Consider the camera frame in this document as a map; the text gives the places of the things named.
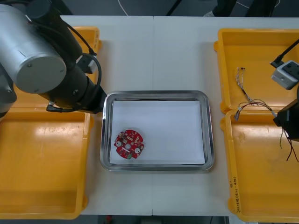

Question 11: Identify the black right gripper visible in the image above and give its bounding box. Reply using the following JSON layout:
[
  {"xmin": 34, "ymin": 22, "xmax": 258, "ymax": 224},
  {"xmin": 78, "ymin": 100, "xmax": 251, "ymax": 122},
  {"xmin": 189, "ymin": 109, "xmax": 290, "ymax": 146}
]
[{"xmin": 272, "ymin": 99, "xmax": 299, "ymax": 140}]

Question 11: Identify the steel tray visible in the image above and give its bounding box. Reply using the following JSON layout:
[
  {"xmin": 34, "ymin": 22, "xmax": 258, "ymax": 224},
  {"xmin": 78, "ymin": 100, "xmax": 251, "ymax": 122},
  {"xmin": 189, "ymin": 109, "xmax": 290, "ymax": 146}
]
[{"xmin": 100, "ymin": 90, "xmax": 215, "ymax": 172}]

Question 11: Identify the white sheet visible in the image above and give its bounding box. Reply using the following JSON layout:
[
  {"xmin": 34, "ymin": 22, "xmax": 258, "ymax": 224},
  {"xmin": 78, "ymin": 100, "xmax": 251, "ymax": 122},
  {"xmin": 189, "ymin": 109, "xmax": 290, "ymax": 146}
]
[{"xmin": 109, "ymin": 99, "xmax": 206, "ymax": 165}]

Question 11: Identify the person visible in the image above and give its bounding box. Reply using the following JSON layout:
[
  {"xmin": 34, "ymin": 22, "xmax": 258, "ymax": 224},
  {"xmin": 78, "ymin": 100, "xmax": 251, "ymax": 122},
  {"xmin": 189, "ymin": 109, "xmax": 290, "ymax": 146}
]
[{"xmin": 203, "ymin": 0, "xmax": 248, "ymax": 17}]

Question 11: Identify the yellow-orange plastic bin with handwriting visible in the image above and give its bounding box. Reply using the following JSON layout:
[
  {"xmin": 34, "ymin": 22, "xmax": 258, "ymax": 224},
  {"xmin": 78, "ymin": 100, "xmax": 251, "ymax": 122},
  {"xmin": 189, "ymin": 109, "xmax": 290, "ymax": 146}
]
[{"xmin": 221, "ymin": 109, "xmax": 299, "ymax": 222}]

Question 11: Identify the green-yellow red wire harness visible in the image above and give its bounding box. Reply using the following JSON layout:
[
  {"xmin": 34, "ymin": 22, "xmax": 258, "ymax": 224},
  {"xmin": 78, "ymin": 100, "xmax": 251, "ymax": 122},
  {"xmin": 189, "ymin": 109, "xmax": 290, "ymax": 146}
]
[{"xmin": 279, "ymin": 127, "xmax": 299, "ymax": 162}]

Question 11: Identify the round red circuit board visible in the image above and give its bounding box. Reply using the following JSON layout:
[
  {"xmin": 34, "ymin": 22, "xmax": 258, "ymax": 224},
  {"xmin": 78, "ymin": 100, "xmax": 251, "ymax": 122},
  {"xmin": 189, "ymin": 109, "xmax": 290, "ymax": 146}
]
[{"xmin": 114, "ymin": 129, "xmax": 145, "ymax": 161}]

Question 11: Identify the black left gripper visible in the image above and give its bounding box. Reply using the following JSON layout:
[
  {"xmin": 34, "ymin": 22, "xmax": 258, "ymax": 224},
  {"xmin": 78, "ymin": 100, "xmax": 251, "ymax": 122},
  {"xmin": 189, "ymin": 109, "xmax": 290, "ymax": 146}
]
[{"xmin": 79, "ymin": 76, "xmax": 107, "ymax": 115}]

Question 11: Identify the white floor cable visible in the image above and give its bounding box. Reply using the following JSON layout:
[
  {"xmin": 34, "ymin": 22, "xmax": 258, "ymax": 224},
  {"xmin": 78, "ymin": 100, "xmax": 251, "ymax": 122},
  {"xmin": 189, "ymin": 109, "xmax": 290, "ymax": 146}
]
[{"xmin": 118, "ymin": 0, "xmax": 130, "ymax": 16}]

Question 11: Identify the black stand leg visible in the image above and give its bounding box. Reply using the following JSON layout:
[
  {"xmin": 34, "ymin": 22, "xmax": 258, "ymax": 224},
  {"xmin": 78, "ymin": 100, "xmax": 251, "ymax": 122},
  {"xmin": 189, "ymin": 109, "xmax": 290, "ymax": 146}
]
[{"xmin": 167, "ymin": 0, "xmax": 188, "ymax": 16}]

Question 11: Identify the blue-white twisted wire harness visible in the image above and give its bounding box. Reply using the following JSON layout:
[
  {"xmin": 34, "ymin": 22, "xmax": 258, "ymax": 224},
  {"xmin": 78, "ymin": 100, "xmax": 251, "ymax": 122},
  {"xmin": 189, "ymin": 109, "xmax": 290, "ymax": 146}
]
[{"xmin": 233, "ymin": 67, "xmax": 279, "ymax": 121}]

